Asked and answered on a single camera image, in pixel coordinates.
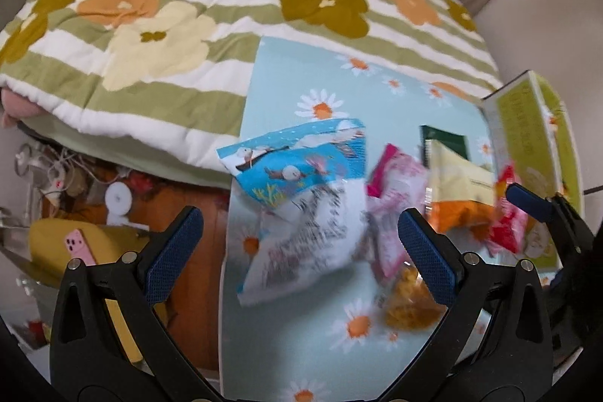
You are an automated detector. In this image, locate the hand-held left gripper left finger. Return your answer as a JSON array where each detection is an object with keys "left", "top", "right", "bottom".
[{"left": 49, "top": 205, "right": 208, "bottom": 384}]

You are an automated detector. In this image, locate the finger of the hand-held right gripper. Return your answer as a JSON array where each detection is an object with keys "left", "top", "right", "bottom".
[{"left": 505, "top": 183, "right": 595, "bottom": 255}]

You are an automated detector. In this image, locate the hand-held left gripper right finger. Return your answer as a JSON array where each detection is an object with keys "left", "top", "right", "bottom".
[{"left": 391, "top": 207, "right": 553, "bottom": 384}]

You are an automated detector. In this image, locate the red and white snack bag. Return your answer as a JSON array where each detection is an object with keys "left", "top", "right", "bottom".
[{"left": 487, "top": 164, "right": 531, "bottom": 254}]

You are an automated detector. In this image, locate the clear bag of orange snacks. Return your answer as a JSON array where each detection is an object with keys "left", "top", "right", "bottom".
[{"left": 377, "top": 263, "right": 448, "bottom": 331}]

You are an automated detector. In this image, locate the yellow and orange snack packet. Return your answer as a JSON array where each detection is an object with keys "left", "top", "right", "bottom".
[{"left": 424, "top": 139, "right": 502, "bottom": 238}]

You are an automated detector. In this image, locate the pink snack packet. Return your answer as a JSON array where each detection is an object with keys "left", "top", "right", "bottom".
[{"left": 366, "top": 143, "right": 432, "bottom": 280}]

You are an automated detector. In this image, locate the green cardboard box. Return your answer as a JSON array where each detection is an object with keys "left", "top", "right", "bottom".
[{"left": 481, "top": 71, "right": 585, "bottom": 271}]

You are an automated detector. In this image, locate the dark green snack packet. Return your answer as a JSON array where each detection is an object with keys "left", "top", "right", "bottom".
[{"left": 419, "top": 125, "right": 470, "bottom": 162}]

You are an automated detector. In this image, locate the blue and white snack bag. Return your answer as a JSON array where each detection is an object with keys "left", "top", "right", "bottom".
[{"left": 217, "top": 118, "right": 378, "bottom": 307}]

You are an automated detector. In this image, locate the yellow cushion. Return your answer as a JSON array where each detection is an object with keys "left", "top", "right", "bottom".
[{"left": 28, "top": 218, "right": 152, "bottom": 365}]

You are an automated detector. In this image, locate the white round gadget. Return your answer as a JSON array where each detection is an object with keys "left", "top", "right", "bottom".
[{"left": 104, "top": 183, "right": 133, "bottom": 225}]

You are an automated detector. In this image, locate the pink smartphone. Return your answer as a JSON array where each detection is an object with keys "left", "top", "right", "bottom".
[{"left": 65, "top": 229, "right": 97, "bottom": 266}]

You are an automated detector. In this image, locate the daisy print blue tablecloth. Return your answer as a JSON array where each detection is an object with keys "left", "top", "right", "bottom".
[{"left": 219, "top": 35, "right": 561, "bottom": 402}]

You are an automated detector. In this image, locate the floral striped green blanket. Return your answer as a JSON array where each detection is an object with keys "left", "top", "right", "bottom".
[{"left": 0, "top": 0, "right": 505, "bottom": 186}]

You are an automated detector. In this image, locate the pink bedding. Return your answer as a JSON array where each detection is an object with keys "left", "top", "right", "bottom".
[{"left": 0, "top": 86, "right": 45, "bottom": 127}]

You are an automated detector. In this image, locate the white cable bundle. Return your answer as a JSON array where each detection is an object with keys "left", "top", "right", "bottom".
[{"left": 40, "top": 145, "right": 118, "bottom": 207}]

